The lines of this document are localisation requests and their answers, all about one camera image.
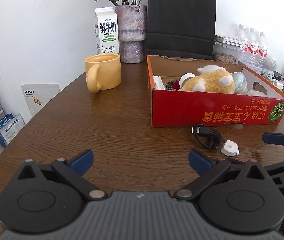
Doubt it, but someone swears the black usb cable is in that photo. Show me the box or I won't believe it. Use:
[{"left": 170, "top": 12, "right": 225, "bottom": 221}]
[{"left": 191, "top": 123, "right": 225, "bottom": 151}]

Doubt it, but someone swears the white small charger dock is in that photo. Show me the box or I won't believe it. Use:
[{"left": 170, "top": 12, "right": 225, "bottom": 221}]
[{"left": 220, "top": 140, "right": 240, "bottom": 157}]

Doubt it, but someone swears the yellow white plush toy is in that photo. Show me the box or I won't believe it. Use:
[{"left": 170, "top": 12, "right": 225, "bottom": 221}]
[{"left": 179, "top": 64, "right": 235, "bottom": 94}]

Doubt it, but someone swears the white charger block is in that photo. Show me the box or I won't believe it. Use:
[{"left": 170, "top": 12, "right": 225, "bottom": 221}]
[{"left": 271, "top": 79, "right": 284, "bottom": 90}]

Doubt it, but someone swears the black power adapter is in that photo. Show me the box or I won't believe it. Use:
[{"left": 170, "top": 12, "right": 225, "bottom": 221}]
[{"left": 273, "top": 71, "right": 282, "bottom": 81}]

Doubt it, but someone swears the red cardboard box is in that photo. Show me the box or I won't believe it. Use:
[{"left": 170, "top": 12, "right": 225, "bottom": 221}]
[{"left": 147, "top": 55, "right": 284, "bottom": 127}]

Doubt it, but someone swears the white robot figurine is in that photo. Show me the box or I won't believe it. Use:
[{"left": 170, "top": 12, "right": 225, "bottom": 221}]
[{"left": 261, "top": 59, "right": 278, "bottom": 79}]

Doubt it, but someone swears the blue white booklet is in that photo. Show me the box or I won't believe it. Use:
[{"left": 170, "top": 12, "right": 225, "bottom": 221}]
[{"left": 0, "top": 114, "right": 25, "bottom": 148}]

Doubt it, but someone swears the right water bottle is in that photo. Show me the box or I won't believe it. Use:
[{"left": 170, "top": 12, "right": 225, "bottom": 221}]
[{"left": 255, "top": 32, "right": 268, "bottom": 68}]

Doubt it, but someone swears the water bottle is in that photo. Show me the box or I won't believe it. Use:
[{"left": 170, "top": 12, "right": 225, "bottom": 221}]
[
  {"left": 246, "top": 28, "right": 259, "bottom": 64},
  {"left": 235, "top": 24, "right": 248, "bottom": 62},
  {"left": 255, "top": 32, "right": 268, "bottom": 68}
]

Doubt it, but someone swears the middle water bottle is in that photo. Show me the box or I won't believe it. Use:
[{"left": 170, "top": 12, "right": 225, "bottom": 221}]
[{"left": 246, "top": 28, "right": 259, "bottom": 64}]

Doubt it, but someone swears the yellow ceramic mug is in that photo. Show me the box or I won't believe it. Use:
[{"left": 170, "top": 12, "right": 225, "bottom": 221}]
[{"left": 85, "top": 54, "right": 121, "bottom": 93}]

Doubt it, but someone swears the clear seed storage container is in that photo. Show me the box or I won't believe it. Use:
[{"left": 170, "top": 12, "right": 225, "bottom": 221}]
[{"left": 213, "top": 35, "right": 241, "bottom": 64}]

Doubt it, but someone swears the left water bottle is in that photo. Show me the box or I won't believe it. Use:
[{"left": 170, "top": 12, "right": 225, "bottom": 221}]
[{"left": 235, "top": 24, "right": 248, "bottom": 62}]

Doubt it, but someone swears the white milk carton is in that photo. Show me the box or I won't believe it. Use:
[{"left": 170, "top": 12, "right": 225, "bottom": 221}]
[{"left": 94, "top": 7, "right": 119, "bottom": 54}]

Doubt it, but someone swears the black paper bag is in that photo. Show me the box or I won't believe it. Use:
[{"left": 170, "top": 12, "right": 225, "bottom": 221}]
[{"left": 145, "top": 0, "right": 216, "bottom": 60}]

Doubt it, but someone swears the purple ceramic vase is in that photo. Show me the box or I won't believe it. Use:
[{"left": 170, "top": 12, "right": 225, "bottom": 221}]
[{"left": 115, "top": 5, "right": 147, "bottom": 64}]

